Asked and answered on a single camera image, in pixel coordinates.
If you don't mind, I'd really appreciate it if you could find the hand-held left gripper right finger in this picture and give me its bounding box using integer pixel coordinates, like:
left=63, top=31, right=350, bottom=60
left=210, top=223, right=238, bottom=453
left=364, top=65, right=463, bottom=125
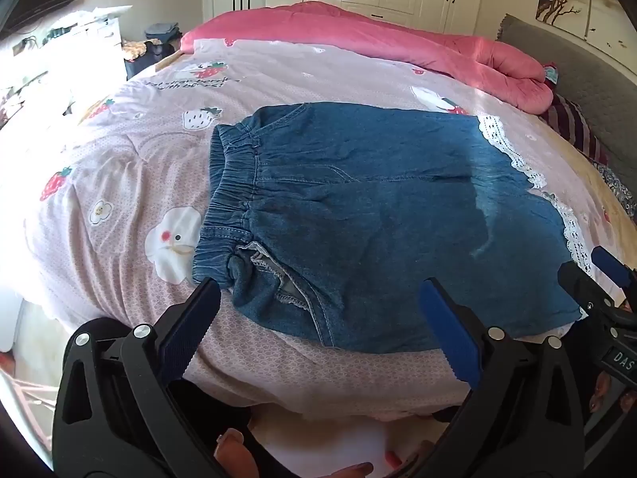
left=413, top=278, right=590, bottom=478

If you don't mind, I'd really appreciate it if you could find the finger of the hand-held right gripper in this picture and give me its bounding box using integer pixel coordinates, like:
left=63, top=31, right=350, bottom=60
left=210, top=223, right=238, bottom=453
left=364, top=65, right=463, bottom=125
left=557, top=260, right=623, bottom=319
left=592, top=246, right=637, bottom=304

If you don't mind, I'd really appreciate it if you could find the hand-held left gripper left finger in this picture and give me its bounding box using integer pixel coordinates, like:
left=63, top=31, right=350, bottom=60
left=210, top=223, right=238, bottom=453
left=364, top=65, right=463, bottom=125
left=52, top=278, right=234, bottom=478

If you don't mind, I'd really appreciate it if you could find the blue denim pants lace trim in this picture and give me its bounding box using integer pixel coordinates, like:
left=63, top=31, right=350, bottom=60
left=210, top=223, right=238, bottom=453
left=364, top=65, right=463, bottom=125
left=191, top=102, right=595, bottom=352

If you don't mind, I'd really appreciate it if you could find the person's right hand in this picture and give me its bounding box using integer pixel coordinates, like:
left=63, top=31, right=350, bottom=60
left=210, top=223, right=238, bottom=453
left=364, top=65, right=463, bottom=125
left=588, top=371, right=629, bottom=424

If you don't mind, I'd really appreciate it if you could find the person's left hand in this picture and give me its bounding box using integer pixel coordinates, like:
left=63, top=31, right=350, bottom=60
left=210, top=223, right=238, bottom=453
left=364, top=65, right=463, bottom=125
left=214, top=428, right=401, bottom=478

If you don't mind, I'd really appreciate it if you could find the dark floral pillow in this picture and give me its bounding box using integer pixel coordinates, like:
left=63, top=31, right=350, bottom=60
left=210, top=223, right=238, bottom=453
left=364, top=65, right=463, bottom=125
left=594, top=159, right=637, bottom=212

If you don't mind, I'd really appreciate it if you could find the pink strawberry print quilt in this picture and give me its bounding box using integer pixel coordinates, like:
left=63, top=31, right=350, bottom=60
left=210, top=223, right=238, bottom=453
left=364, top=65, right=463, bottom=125
left=0, top=37, right=637, bottom=424

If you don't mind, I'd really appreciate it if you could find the striped pillow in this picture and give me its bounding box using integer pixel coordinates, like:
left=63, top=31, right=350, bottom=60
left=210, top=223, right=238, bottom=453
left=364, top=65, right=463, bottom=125
left=540, top=94, right=610, bottom=165

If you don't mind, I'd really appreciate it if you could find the grey padded headboard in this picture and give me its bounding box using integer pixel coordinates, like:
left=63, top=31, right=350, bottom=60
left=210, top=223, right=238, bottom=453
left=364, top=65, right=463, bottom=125
left=498, top=14, right=637, bottom=155

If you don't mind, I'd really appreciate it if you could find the dark blue bag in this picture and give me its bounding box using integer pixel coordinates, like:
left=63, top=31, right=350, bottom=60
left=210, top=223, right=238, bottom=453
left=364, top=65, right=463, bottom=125
left=124, top=22, right=182, bottom=80

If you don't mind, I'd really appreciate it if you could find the white cluttered desk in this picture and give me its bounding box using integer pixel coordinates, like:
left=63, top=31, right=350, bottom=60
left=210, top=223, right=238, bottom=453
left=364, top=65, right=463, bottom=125
left=0, top=5, right=133, bottom=125

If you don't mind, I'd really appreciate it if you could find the pink blanket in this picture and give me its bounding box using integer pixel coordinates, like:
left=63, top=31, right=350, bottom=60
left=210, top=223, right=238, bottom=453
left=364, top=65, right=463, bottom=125
left=179, top=1, right=554, bottom=113

